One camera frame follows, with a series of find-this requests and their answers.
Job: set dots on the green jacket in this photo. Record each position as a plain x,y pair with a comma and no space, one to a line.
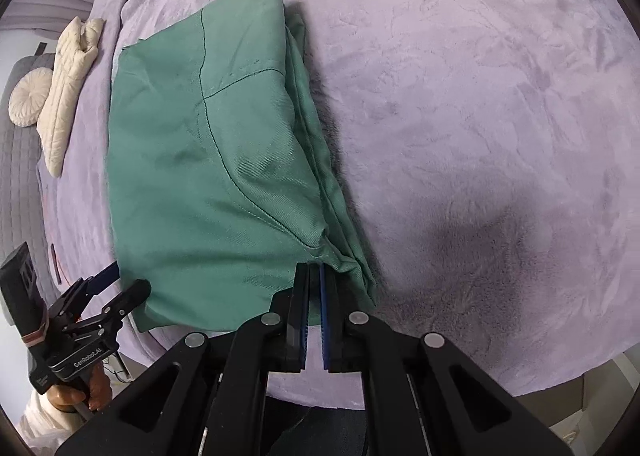
200,186

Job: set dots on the round cream cushion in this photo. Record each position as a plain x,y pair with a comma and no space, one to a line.
30,98

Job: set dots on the person's left forearm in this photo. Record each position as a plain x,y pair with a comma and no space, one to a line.
42,423

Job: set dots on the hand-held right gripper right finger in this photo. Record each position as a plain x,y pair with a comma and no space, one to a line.
326,336

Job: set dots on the cream quilted pillow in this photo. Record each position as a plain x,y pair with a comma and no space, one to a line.
67,85

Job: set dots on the person's left hand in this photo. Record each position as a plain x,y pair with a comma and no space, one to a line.
100,388

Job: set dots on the grey quilted headboard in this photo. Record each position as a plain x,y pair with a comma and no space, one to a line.
20,186

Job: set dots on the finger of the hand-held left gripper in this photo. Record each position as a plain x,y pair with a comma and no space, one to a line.
105,277
127,298

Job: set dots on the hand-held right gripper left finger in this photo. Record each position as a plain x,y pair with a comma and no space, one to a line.
296,331

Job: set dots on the purple plush blanket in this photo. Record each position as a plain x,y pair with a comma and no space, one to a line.
475,110

